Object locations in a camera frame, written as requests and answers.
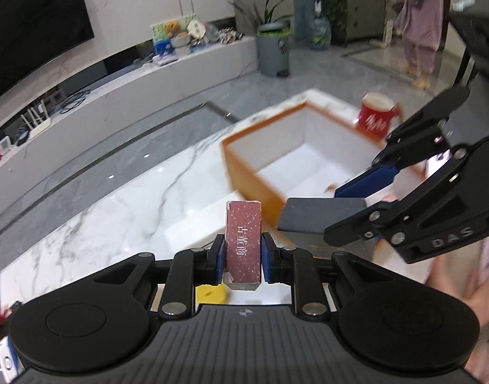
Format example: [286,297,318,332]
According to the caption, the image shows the person's pink clothing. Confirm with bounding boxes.
[424,232,489,384]

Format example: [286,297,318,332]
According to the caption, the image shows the yellow toy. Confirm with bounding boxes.
[196,285,231,304]

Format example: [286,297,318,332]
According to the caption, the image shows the black cables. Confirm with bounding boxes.
[58,90,91,113]

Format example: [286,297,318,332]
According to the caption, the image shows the black furniture piece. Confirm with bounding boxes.
[448,0,489,89]

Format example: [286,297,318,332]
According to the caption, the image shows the black television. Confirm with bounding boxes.
[0,0,95,107]

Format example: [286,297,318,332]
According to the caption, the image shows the green flower picture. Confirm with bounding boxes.
[151,14,199,54]

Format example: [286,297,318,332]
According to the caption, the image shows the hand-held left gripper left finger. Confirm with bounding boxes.
[82,233,227,321]

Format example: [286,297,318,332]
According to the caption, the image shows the grey trash bin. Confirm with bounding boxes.
[256,22,292,77]

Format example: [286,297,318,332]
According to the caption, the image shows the white blue box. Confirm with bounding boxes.
[0,335,20,384]

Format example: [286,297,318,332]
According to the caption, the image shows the blue water bottle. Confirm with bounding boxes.
[309,2,333,51]

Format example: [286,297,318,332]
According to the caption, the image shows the long-leaf green plant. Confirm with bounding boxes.
[228,0,295,33]

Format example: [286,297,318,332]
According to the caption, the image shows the dark red box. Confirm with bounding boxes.
[225,199,263,291]

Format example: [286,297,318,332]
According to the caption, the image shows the white round fan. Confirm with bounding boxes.
[187,20,207,41]

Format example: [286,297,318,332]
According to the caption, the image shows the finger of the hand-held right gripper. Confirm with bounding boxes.
[333,87,471,200]
[324,147,470,246]

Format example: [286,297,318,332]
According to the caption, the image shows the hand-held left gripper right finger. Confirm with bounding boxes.
[261,232,393,321]

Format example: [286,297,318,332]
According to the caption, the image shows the black white toy car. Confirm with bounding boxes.
[218,27,245,43]

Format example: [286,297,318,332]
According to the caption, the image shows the dark grey box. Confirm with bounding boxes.
[277,197,368,235]

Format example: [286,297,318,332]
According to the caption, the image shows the red mug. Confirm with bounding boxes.
[354,92,401,141]

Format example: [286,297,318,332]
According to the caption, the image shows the marble television console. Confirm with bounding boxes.
[0,34,258,193]

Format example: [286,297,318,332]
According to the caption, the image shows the white router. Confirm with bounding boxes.
[20,98,53,137]

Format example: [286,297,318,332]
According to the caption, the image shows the orange cardboard box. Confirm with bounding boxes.
[221,102,425,233]

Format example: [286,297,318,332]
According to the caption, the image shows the grey drawer cabinet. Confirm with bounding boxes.
[344,0,393,44]

